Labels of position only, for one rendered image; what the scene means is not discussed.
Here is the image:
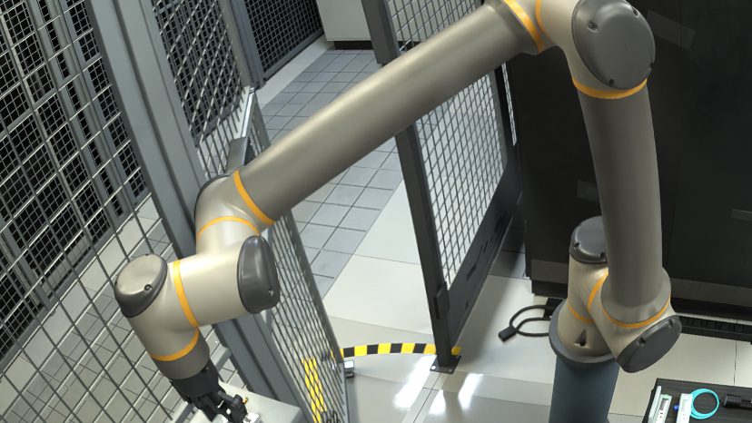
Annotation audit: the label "black server cabinet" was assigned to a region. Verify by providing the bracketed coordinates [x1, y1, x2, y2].
[503, 0, 752, 308]

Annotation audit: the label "black floor cable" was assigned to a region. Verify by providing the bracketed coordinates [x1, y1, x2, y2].
[497, 303, 551, 342]

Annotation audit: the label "black work table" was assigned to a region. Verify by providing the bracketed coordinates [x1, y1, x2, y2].
[643, 377, 752, 423]

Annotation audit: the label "grey mesh-door server racks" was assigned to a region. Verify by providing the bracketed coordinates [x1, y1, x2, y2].
[0, 0, 153, 359]

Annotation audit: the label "white cooling unit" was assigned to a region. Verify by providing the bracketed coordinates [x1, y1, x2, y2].
[315, 0, 389, 52]

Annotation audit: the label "white plastic part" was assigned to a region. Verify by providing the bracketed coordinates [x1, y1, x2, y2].
[650, 384, 675, 423]

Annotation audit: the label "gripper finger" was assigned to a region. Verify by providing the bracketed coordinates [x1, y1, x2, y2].
[217, 390, 249, 420]
[195, 398, 229, 423]

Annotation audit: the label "cyan cable coil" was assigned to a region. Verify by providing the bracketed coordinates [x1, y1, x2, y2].
[688, 388, 721, 419]

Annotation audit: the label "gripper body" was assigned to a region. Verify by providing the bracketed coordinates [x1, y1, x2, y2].
[169, 359, 221, 408]

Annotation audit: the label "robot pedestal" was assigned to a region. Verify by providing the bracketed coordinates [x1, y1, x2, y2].
[548, 305, 622, 423]

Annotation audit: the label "grey mesh cage gate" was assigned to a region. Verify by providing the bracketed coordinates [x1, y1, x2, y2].
[225, 87, 353, 423]

